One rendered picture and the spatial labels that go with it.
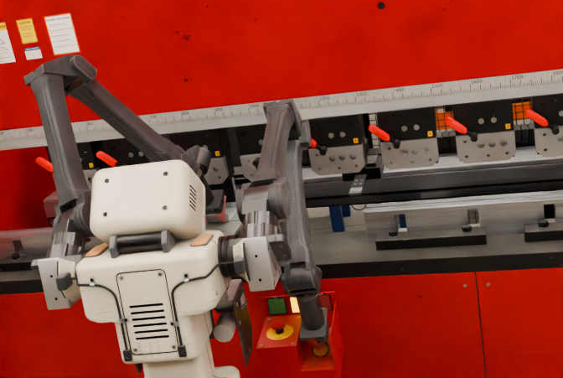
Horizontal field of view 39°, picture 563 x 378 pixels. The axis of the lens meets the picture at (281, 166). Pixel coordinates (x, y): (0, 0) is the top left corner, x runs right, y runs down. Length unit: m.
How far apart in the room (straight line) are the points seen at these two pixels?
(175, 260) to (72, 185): 0.38
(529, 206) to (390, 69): 0.53
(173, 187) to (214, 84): 0.69
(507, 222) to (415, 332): 0.40
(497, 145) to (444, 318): 0.50
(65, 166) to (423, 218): 0.99
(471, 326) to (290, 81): 0.83
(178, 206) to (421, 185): 1.11
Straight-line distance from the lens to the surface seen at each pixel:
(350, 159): 2.20
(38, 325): 2.66
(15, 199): 2.98
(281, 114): 1.95
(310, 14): 2.12
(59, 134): 1.87
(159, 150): 2.08
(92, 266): 1.62
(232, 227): 2.25
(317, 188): 2.55
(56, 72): 1.93
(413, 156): 2.18
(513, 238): 2.26
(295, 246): 1.96
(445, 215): 2.26
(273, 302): 2.19
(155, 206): 1.59
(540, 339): 2.30
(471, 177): 2.50
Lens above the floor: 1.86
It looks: 19 degrees down
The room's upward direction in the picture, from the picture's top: 10 degrees counter-clockwise
